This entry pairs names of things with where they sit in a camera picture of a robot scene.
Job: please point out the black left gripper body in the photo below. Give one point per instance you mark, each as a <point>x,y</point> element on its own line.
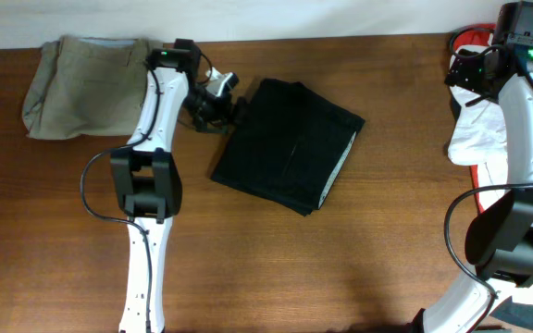
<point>209,106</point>

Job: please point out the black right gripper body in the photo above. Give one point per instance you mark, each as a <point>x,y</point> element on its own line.
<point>471,73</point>

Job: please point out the black shorts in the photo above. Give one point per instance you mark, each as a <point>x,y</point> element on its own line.
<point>290,146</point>

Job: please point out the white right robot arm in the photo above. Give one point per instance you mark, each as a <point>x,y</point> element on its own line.
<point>498,261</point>

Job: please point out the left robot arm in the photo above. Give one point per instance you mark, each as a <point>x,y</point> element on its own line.
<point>146,180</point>

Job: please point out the red garment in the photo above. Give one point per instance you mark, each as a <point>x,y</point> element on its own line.
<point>475,41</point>

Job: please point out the white shirt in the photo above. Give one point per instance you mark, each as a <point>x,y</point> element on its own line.
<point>479,141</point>

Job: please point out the folded khaki shorts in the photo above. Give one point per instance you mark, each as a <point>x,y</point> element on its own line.
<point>87,86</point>

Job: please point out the dark grey garment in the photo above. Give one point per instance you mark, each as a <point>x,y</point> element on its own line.
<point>516,314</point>

